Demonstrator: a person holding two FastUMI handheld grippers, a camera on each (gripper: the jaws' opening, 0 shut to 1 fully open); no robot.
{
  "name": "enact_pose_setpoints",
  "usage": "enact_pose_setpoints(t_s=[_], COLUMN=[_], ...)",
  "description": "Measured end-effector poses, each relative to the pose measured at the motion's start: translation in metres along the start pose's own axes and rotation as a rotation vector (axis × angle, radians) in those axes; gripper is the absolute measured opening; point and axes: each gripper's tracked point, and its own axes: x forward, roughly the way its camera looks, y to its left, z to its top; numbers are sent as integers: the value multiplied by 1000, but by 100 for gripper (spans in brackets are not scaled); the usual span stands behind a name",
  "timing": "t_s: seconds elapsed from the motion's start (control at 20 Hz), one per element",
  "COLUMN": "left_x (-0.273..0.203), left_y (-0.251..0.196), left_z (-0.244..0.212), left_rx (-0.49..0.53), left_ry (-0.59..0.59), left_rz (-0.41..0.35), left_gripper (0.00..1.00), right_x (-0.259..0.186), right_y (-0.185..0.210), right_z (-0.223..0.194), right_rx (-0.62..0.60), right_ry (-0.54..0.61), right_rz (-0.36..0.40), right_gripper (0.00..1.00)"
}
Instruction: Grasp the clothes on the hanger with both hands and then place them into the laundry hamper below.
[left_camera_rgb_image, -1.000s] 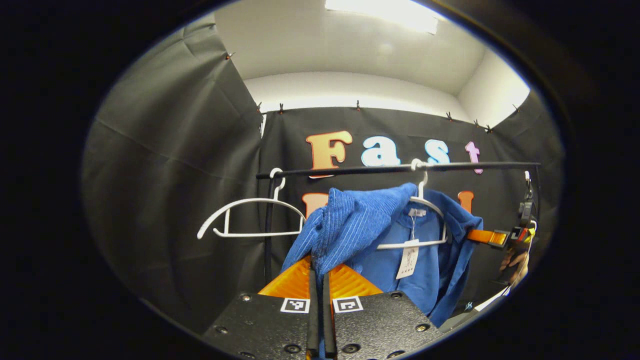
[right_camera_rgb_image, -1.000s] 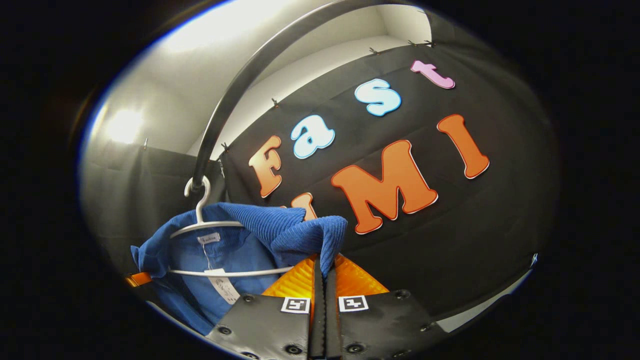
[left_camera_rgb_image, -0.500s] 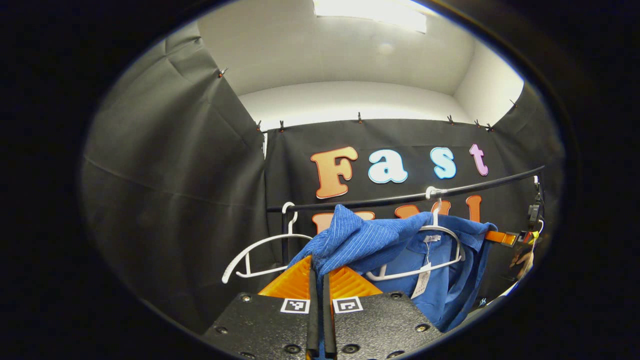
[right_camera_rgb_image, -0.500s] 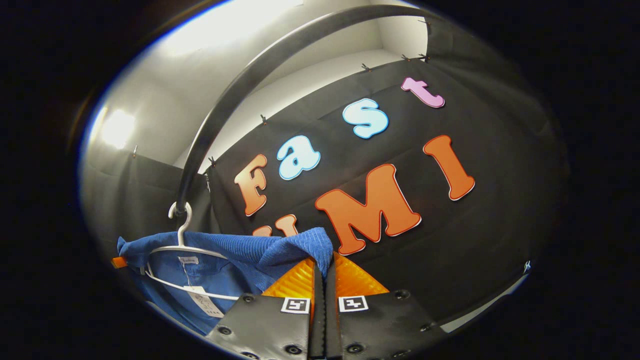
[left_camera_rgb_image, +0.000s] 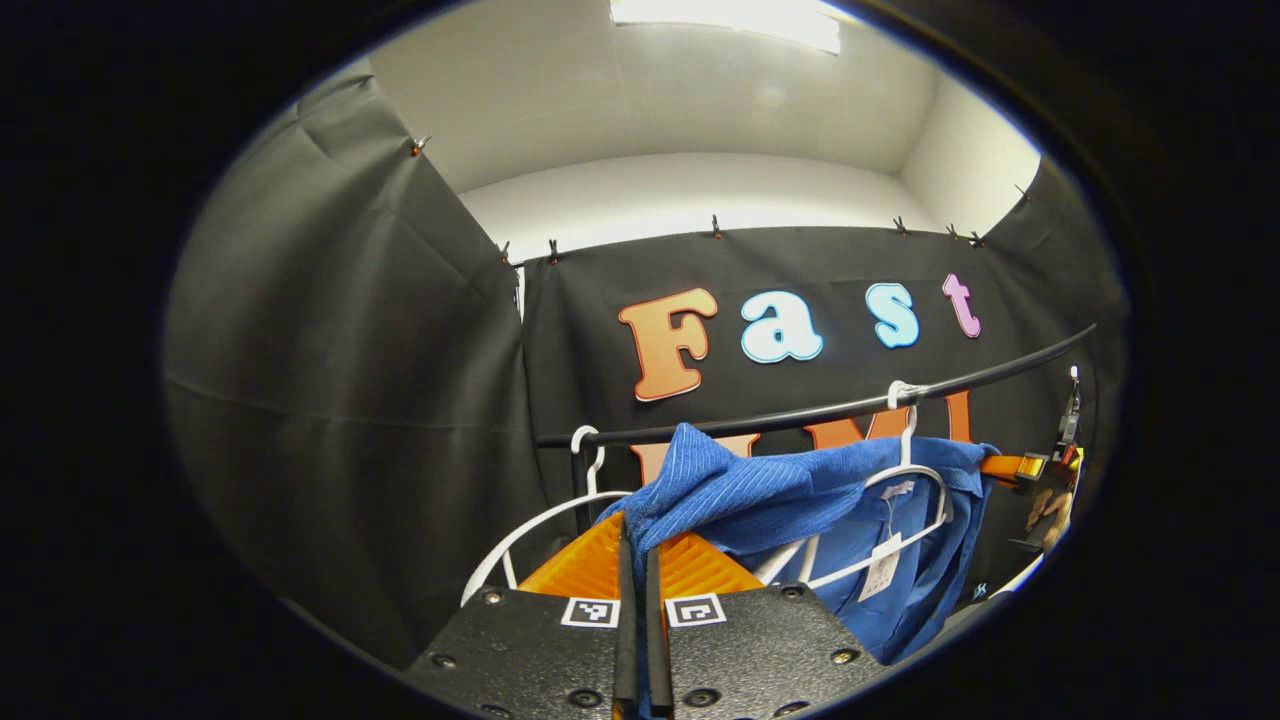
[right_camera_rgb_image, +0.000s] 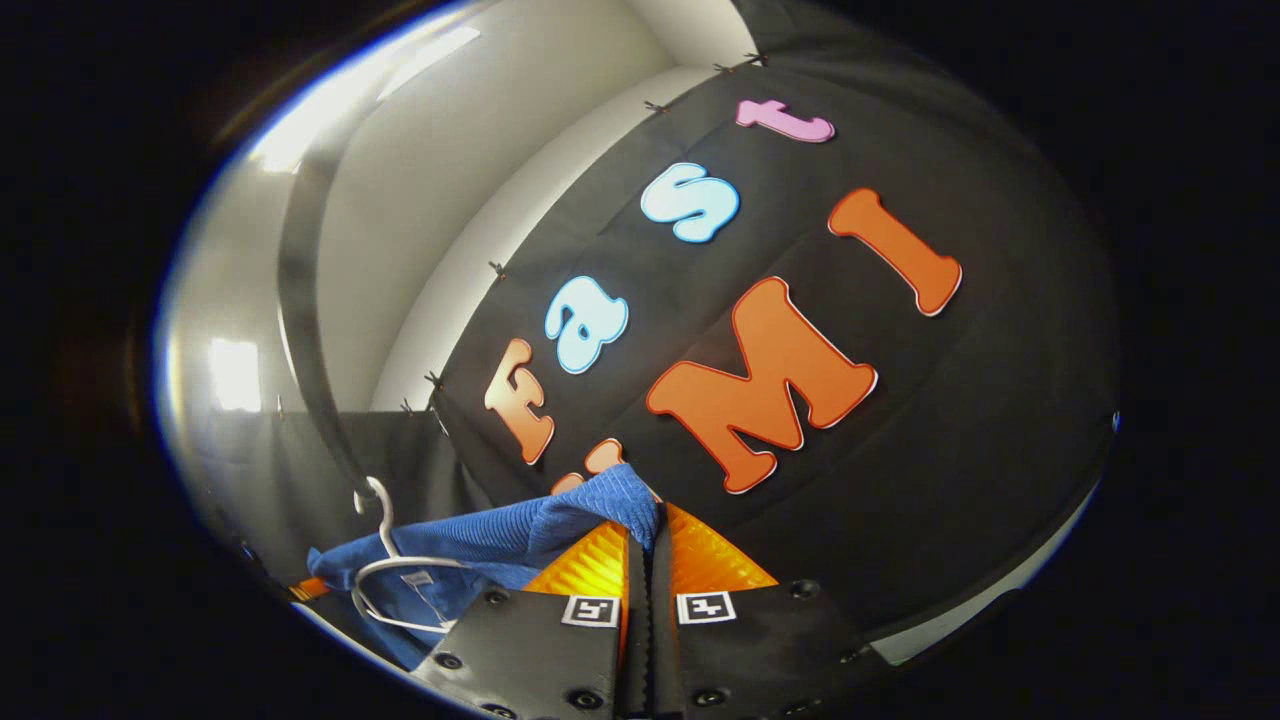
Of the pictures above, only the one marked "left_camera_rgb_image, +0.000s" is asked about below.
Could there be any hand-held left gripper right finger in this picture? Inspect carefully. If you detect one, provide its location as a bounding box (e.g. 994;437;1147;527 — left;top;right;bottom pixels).
645;530;888;720

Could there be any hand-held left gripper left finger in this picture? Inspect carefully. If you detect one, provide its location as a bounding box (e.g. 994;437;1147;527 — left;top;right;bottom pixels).
405;512;638;720

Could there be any white clothes hanger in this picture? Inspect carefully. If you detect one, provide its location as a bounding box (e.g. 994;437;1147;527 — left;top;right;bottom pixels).
755;380;951;591
460;425;633;607

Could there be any blue corduroy jacket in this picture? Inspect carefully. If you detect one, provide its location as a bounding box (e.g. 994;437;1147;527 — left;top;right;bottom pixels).
595;422;1001;720

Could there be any black clothes rack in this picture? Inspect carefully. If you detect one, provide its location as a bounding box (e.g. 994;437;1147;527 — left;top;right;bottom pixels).
535;323;1098;536

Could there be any white garment tag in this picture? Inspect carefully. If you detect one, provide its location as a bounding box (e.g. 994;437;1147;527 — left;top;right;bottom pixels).
858;535;903;602

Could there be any black backdrop cloth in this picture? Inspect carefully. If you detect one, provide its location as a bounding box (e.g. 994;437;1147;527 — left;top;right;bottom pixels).
165;70;1131;671

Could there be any large ceiling light panel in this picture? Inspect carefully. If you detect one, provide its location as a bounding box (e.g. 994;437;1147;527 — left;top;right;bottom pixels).
610;0;843;53

